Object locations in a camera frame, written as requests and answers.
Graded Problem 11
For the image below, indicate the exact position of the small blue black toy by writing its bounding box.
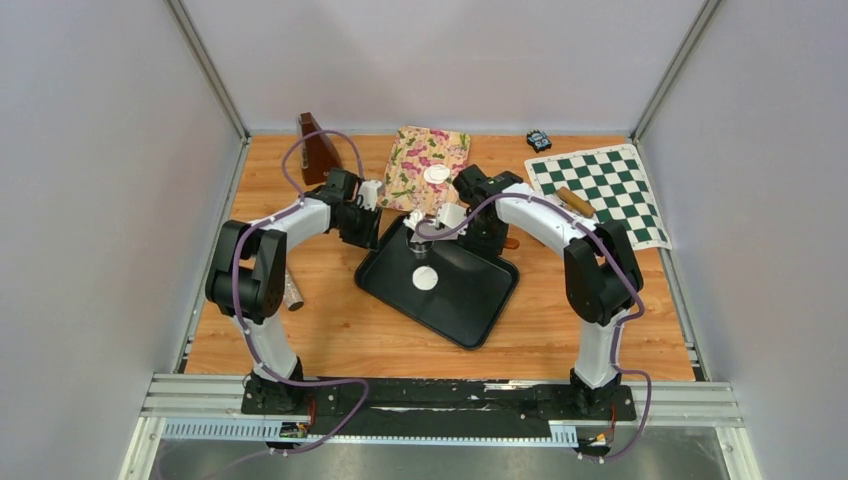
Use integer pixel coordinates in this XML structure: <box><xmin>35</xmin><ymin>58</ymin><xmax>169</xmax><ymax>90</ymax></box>
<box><xmin>525</xmin><ymin>129</ymin><xmax>552</xmax><ymax>153</ymax></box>

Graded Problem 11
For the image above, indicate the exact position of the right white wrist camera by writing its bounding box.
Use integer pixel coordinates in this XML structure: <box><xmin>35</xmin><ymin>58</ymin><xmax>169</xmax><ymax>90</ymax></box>
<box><xmin>436</xmin><ymin>203</ymin><xmax>467</xmax><ymax>235</ymax></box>

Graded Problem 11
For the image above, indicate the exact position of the green white chess mat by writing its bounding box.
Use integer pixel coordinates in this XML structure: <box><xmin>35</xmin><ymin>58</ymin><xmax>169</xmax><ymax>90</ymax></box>
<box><xmin>524</xmin><ymin>144</ymin><xmax>672</xmax><ymax>250</ymax></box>

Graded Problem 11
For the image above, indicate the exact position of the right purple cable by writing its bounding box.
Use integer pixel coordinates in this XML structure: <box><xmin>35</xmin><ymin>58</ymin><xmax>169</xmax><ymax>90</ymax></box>
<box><xmin>413</xmin><ymin>192</ymin><xmax>653</xmax><ymax>463</ymax></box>

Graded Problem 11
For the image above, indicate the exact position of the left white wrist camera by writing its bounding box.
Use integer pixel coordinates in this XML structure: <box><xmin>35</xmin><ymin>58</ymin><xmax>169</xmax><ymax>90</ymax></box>
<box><xmin>354</xmin><ymin>180</ymin><xmax>385</xmax><ymax>211</ymax></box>

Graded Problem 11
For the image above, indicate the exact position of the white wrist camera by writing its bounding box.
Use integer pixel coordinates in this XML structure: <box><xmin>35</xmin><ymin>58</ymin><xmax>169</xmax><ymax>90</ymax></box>
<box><xmin>354</xmin><ymin>180</ymin><xmax>385</xmax><ymax>211</ymax></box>
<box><xmin>436</xmin><ymin>203</ymin><xmax>467</xmax><ymax>235</ymax></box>

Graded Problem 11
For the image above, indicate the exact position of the aluminium frame rail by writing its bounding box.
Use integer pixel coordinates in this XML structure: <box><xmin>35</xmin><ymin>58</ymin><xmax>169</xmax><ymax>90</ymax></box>
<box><xmin>120</xmin><ymin>374</ymin><xmax>761</xmax><ymax>479</ymax></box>

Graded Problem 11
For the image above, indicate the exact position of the brown wooden metronome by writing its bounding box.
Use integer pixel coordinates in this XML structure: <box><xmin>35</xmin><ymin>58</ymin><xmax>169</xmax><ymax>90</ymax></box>
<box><xmin>297</xmin><ymin>112</ymin><xmax>342</xmax><ymax>186</ymax></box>

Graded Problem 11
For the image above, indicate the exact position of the wooden pastry roller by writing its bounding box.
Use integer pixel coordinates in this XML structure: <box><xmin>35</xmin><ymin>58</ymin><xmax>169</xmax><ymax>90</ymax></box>
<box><xmin>556</xmin><ymin>187</ymin><xmax>596</xmax><ymax>218</ymax></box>

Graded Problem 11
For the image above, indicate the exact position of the silver glitter tube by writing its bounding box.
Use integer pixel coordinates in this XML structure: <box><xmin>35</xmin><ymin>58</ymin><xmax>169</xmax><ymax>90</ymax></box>
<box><xmin>283</xmin><ymin>269</ymin><xmax>304</xmax><ymax>311</ymax></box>

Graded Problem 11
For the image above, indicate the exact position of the floral rectangular tray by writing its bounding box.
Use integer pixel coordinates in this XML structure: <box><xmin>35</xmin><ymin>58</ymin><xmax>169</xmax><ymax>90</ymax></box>
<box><xmin>378</xmin><ymin>126</ymin><xmax>471</xmax><ymax>215</ymax></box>

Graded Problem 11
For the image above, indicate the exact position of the purple cable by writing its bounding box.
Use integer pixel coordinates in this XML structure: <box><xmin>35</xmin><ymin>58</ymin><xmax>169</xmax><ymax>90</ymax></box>
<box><xmin>413</xmin><ymin>192</ymin><xmax>653</xmax><ymax>463</ymax></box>
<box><xmin>227</xmin><ymin>129</ymin><xmax>370</xmax><ymax>458</ymax></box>

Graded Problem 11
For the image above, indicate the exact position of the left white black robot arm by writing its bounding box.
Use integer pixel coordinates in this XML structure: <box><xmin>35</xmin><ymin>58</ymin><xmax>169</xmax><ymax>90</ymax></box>
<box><xmin>205</xmin><ymin>168</ymin><xmax>384</xmax><ymax>413</ymax></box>

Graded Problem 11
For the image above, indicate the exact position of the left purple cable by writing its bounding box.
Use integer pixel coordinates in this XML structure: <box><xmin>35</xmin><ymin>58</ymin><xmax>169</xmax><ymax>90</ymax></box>
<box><xmin>227</xmin><ymin>129</ymin><xmax>370</xmax><ymax>458</ymax></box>

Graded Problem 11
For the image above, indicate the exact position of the black baking tray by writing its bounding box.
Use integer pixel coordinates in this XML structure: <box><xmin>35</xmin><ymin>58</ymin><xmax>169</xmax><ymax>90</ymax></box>
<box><xmin>354</xmin><ymin>217</ymin><xmax>520</xmax><ymax>350</ymax></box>

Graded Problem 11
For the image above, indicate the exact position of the round cut dough wrapper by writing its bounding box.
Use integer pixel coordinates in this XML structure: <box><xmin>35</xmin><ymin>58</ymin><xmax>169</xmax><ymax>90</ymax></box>
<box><xmin>411</xmin><ymin>266</ymin><xmax>439</xmax><ymax>291</ymax></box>

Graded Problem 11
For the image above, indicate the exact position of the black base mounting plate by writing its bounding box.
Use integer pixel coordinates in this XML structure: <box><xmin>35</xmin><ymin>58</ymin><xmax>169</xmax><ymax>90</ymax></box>
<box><xmin>241</xmin><ymin>378</ymin><xmax>637</xmax><ymax>439</ymax></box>

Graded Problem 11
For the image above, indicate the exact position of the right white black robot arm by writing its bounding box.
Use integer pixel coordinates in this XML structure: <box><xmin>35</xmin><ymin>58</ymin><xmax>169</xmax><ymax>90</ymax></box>
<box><xmin>452</xmin><ymin>165</ymin><xmax>645</xmax><ymax>418</ymax></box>

